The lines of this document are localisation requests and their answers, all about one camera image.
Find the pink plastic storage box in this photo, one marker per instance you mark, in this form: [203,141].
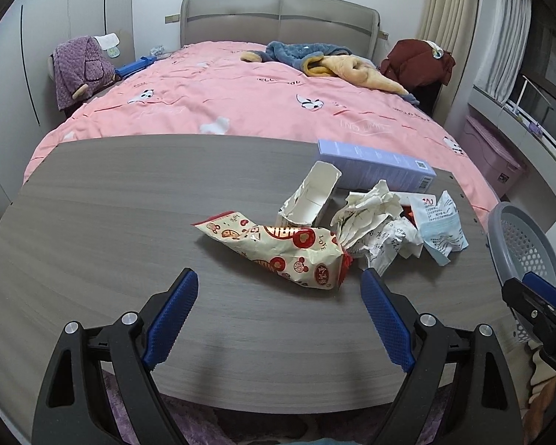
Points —
[491,153]

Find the white window ledge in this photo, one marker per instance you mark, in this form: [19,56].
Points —
[537,157]

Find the lavender cardboard box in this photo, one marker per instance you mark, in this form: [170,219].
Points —
[375,162]

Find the grey perforated plastic basket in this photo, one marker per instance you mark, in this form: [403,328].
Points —
[514,241]

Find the purple fluffy rug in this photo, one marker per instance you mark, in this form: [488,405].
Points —
[199,422]

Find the white window railing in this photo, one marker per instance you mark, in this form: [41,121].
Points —
[535,95]

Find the white wardrobe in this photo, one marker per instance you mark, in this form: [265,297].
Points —
[60,32]

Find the white paper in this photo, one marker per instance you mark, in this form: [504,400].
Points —
[375,227]

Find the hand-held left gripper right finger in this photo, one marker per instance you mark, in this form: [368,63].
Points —
[387,320]

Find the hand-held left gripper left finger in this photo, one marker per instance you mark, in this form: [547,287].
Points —
[173,320]

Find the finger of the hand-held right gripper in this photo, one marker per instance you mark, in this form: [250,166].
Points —
[521,299]
[542,287]

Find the brown coat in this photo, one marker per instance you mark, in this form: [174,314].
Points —
[412,62]

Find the red patterned snack bag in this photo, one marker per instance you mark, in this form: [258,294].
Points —
[278,250]

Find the blue and yellow fleece robe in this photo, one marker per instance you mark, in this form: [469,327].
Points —
[296,53]

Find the small purple tray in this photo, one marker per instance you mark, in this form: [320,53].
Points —
[536,127]

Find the beige curtain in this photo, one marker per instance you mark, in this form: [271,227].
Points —
[445,4]

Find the small white folded cloth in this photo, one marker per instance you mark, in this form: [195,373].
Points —
[105,39]

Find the pink bed with headboard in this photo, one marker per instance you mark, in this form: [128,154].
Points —
[259,97]

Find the small white patterned pouch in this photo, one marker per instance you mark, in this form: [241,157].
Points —
[157,51]

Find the purple fleece garment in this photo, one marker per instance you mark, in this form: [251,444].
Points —
[78,69]

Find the black chair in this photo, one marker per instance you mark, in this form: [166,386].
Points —
[428,97]

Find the blue plastic box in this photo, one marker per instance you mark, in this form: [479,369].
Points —
[134,66]

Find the torn white carton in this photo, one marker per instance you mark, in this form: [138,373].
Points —
[306,199]

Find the white sheer curtain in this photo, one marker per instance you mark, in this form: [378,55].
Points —
[505,32]

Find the white and blue packet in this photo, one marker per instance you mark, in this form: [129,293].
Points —
[445,227]

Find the grey bed headboard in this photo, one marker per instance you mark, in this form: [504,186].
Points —
[278,18]

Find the beige cloth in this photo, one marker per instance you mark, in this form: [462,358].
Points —
[544,371]

